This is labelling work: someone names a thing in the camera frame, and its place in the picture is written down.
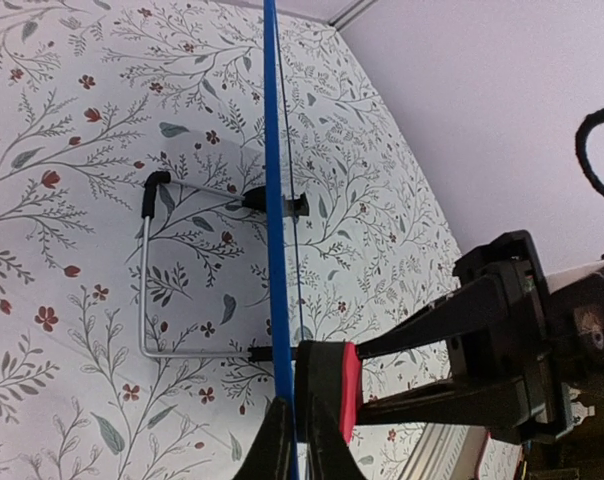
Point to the wire whiteboard stand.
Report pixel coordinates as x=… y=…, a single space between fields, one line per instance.
x=156 y=284

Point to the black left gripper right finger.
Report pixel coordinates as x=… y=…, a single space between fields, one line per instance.
x=328 y=454

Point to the right rear aluminium post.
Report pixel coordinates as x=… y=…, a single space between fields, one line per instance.
x=350 y=13

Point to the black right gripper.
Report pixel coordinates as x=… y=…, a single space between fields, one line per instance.
x=520 y=340

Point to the small whiteboard blue frame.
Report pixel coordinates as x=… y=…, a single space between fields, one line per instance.
x=283 y=265

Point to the red whiteboard eraser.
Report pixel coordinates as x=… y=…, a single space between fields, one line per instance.
x=332 y=372

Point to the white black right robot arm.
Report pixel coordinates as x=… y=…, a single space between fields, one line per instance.
x=519 y=341

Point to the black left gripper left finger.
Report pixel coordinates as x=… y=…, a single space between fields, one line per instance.
x=268 y=456

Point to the front aluminium rail frame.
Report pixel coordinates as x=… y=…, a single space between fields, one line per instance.
x=436 y=453

